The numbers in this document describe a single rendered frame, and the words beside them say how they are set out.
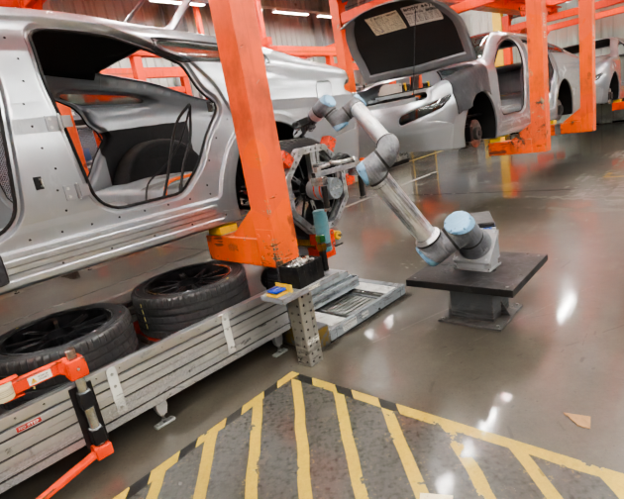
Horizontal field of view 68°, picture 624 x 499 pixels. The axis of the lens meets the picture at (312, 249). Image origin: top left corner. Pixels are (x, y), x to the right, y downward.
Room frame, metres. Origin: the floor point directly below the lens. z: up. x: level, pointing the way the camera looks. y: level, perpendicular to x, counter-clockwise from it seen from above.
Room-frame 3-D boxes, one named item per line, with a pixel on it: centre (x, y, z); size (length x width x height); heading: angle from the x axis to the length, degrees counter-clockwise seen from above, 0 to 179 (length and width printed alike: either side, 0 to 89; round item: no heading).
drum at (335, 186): (2.91, -0.14, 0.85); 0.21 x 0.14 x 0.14; 44
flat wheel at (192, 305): (2.62, 0.74, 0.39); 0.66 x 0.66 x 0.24
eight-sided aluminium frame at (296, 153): (2.96, -0.09, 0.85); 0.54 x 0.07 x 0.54; 134
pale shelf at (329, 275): (2.34, 0.09, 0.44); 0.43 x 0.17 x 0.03; 134
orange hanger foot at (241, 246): (2.79, 0.42, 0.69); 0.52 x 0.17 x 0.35; 44
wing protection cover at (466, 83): (5.39, -2.00, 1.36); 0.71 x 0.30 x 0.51; 134
